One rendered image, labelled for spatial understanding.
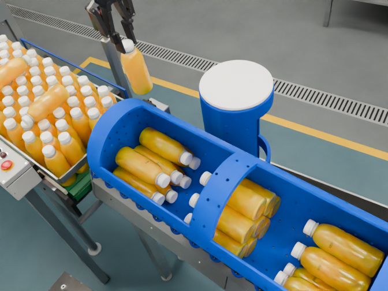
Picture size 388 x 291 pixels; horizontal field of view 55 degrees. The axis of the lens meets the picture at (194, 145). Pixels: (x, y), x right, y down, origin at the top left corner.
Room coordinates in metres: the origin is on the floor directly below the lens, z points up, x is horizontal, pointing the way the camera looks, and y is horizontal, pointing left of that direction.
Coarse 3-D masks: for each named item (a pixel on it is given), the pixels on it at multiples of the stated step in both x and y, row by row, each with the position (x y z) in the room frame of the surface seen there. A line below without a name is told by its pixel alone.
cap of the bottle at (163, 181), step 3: (162, 174) 0.64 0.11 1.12; (165, 174) 0.64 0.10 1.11; (159, 177) 0.63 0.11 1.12; (162, 177) 0.63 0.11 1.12; (165, 177) 0.63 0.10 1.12; (168, 177) 0.63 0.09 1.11; (159, 180) 0.62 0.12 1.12; (162, 180) 0.62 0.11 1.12; (165, 180) 0.62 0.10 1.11; (168, 180) 0.63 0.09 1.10; (159, 183) 0.62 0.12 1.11; (162, 183) 0.61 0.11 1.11; (165, 183) 0.62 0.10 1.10; (168, 183) 0.63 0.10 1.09; (162, 186) 0.61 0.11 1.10; (165, 186) 0.62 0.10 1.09
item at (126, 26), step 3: (123, 21) 0.93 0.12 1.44; (123, 24) 0.93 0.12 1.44; (126, 24) 0.91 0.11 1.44; (129, 24) 0.91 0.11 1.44; (123, 27) 0.93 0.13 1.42; (126, 27) 0.92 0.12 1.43; (129, 27) 0.91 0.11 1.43; (126, 30) 0.93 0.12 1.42; (129, 30) 0.91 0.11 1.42; (132, 30) 0.92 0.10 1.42; (126, 33) 0.93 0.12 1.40; (129, 33) 0.92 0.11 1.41; (132, 33) 0.92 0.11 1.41; (126, 36) 0.94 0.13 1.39; (129, 36) 0.93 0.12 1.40; (132, 36) 0.92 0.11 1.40; (132, 39) 0.92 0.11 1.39; (135, 39) 0.92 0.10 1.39; (135, 42) 0.92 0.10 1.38
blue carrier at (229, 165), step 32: (96, 128) 0.78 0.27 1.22; (128, 128) 0.85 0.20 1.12; (160, 128) 0.89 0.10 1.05; (192, 128) 0.71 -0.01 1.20; (96, 160) 0.71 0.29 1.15; (224, 160) 0.69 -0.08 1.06; (256, 160) 0.56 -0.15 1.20; (128, 192) 0.61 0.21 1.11; (192, 192) 0.66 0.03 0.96; (224, 192) 0.47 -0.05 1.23; (288, 192) 0.53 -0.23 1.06; (320, 192) 0.43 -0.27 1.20; (192, 224) 0.45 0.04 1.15; (288, 224) 0.48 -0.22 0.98; (352, 224) 0.40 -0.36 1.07; (384, 224) 0.33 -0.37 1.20; (224, 256) 0.37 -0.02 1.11; (256, 256) 0.41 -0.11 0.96; (288, 256) 0.40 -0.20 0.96; (384, 288) 0.20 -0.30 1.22
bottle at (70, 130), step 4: (68, 124) 1.00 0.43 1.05; (68, 128) 0.97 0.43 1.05; (72, 128) 0.98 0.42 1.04; (60, 132) 0.96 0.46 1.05; (68, 132) 0.96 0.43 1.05; (72, 132) 0.97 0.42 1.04; (76, 132) 0.98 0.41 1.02; (72, 136) 0.96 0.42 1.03; (76, 136) 0.97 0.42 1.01; (80, 140) 0.98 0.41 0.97; (80, 144) 0.97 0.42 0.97; (84, 148) 0.98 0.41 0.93; (84, 152) 0.96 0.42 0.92
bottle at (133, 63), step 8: (136, 48) 0.92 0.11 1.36; (128, 56) 0.90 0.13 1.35; (136, 56) 0.90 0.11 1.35; (128, 64) 0.89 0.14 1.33; (136, 64) 0.89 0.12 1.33; (144, 64) 0.91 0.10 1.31; (128, 72) 0.89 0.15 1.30; (136, 72) 0.89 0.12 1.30; (144, 72) 0.90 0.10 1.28; (136, 80) 0.89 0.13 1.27; (144, 80) 0.90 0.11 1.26; (136, 88) 0.90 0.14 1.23; (144, 88) 0.90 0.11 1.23
